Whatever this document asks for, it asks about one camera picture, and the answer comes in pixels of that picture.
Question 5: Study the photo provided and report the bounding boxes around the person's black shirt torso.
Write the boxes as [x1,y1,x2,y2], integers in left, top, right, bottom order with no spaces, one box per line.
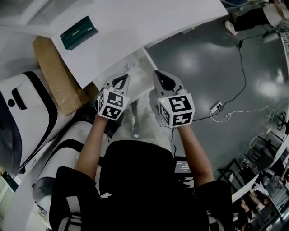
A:
[49,139,233,231]

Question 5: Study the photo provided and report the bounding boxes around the black chair frame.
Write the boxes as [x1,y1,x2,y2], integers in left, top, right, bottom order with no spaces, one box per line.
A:
[217,157,249,192]

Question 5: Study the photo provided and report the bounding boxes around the person's left forearm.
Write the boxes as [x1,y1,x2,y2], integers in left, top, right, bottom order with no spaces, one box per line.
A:
[75,114,109,181]

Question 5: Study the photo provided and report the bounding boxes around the black tablet screen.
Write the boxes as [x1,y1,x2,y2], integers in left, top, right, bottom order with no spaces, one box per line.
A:
[174,160,192,174]

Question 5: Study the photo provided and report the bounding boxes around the person's right forearm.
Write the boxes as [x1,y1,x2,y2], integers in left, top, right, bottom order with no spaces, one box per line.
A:
[177,125,215,189]

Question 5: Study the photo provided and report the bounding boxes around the dark green box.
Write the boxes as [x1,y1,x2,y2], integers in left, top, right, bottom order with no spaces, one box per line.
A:
[60,15,99,51]

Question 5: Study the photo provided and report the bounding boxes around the white cable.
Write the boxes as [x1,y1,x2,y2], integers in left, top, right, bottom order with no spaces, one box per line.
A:
[210,105,280,124]

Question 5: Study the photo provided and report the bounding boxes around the person's legs in beige trousers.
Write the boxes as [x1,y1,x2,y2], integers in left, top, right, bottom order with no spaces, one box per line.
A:
[110,93,175,156]

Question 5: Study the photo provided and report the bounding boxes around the white drawer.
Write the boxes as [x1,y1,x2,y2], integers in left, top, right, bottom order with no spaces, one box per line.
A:
[92,46,159,102]

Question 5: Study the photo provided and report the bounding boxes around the brown cardboard box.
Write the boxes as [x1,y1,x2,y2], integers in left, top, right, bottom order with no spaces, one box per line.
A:
[33,36,100,117]

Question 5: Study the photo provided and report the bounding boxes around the white desk with hutch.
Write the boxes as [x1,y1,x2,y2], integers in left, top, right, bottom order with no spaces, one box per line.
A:
[0,0,230,90]

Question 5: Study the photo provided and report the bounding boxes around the white board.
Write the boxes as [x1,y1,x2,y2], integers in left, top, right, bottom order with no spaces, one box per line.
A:
[231,173,261,203]

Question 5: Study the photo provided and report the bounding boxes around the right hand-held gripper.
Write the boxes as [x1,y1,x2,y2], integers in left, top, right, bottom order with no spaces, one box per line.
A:
[153,70,196,129]

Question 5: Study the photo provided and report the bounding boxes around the black cable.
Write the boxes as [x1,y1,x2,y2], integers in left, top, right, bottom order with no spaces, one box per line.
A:
[191,39,248,121]

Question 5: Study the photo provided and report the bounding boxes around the white power strip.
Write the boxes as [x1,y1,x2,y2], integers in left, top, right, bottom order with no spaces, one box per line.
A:
[209,101,223,114]

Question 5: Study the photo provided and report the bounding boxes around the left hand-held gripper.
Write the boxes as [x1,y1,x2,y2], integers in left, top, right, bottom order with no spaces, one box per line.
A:
[96,73,131,121]

